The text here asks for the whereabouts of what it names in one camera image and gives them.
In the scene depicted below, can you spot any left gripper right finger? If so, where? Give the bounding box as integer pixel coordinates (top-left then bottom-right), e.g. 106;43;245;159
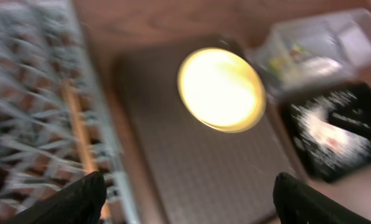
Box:
273;172;371;224

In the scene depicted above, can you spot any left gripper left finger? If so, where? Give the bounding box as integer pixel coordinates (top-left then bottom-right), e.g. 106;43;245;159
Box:
4;171;106;224

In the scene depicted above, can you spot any wooden chopstick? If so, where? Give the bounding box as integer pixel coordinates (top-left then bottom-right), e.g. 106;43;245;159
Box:
63;78;98;174

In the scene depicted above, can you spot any yellow round plate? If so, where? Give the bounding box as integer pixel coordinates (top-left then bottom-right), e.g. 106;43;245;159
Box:
177;47;266;133

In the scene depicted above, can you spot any green yellow snack wrapper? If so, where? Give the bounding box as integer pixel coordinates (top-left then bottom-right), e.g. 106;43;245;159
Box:
268;44;312;73

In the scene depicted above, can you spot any white tissue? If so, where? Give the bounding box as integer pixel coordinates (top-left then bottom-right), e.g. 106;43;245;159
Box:
286;57;343;80

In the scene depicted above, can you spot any black waste tray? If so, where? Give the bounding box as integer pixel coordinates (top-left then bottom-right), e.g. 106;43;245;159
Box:
281;83;371;183

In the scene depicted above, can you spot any clear plastic waste bin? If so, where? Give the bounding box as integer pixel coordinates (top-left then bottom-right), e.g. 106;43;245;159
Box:
245;8;371;101

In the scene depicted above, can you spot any grey plastic dish rack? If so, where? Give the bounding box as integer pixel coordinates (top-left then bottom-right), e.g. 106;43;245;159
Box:
0;1;140;223

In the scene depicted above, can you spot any spilled rice pile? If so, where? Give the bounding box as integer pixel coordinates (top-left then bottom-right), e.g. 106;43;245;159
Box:
289;91;371;170

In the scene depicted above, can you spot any dark brown serving tray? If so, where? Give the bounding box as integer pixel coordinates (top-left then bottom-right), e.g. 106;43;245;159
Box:
112;35;294;223

